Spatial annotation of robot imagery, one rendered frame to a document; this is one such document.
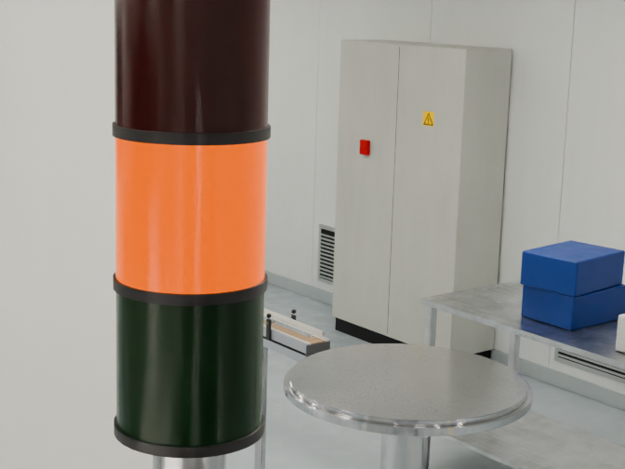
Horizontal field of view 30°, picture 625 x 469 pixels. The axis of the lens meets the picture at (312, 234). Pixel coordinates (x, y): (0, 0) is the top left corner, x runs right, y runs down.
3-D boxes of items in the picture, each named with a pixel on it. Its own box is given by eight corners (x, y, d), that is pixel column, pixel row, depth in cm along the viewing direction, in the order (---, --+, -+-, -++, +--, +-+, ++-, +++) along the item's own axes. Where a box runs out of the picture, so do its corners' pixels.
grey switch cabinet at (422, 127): (445, 375, 741) (462, 48, 700) (327, 329, 834) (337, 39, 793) (492, 364, 767) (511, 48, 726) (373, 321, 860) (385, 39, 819)
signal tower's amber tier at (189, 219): (164, 304, 35) (165, 145, 34) (89, 272, 39) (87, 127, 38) (294, 284, 38) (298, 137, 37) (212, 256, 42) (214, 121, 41)
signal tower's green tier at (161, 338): (164, 461, 36) (164, 310, 35) (90, 414, 40) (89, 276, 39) (290, 429, 39) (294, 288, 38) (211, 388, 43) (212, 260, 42)
